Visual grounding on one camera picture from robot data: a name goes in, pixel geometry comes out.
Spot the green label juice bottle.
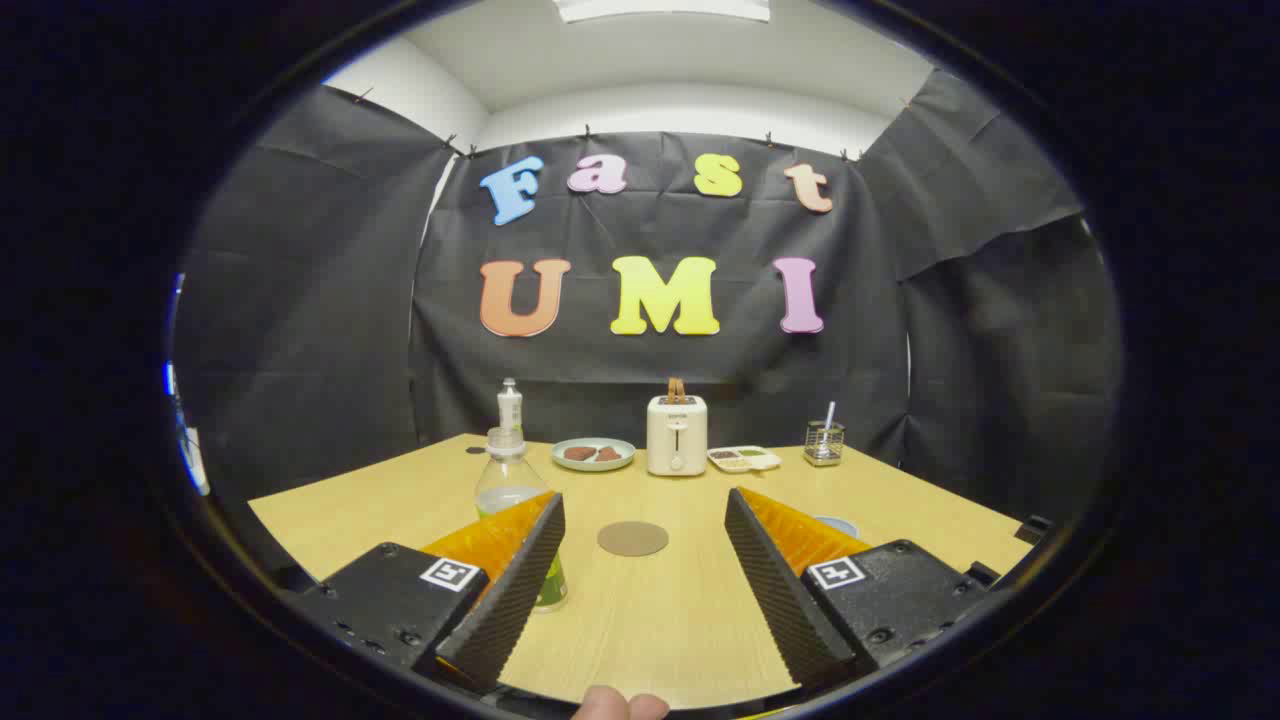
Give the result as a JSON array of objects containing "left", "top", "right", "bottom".
[{"left": 474, "top": 427, "right": 569, "bottom": 613}]

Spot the pale green plate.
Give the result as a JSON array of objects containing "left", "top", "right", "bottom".
[{"left": 551, "top": 437, "right": 637, "bottom": 472}]

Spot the wire mesh holder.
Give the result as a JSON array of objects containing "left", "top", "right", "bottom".
[{"left": 804, "top": 420, "right": 846, "bottom": 468}]

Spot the white toaster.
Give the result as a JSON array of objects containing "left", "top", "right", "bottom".
[{"left": 646, "top": 394, "right": 709, "bottom": 477}]

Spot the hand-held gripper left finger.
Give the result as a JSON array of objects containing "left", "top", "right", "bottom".
[{"left": 300, "top": 490, "right": 568, "bottom": 694}]

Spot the black backdrop cloth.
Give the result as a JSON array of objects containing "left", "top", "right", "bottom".
[{"left": 175, "top": 68, "right": 1126, "bottom": 521}]

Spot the ceiling light panel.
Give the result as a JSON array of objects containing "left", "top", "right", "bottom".
[{"left": 553, "top": 0, "right": 772, "bottom": 24}]

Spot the white divided tray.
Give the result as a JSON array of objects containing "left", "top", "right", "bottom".
[{"left": 707, "top": 445, "right": 782, "bottom": 473}]

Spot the round brown coaster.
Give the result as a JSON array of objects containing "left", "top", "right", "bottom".
[{"left": 597, "top": 520, "right": 670, "bottom": 558}]

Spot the wooden table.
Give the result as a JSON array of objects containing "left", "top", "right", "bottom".
[{"left": 247, "top": 432, "right": 1036, "bottom": 711}]

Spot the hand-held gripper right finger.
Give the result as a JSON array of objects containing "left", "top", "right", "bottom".
[{"left": 724, "top": 487, "right": 992, "bottom": 690}]

